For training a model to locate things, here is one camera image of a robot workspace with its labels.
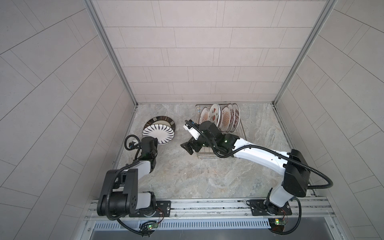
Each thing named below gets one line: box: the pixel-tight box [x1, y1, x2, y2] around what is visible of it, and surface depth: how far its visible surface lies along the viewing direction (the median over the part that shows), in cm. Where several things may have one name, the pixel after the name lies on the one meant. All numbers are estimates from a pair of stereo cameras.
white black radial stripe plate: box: [142, 124, 175, 146], surface depth 95 cm
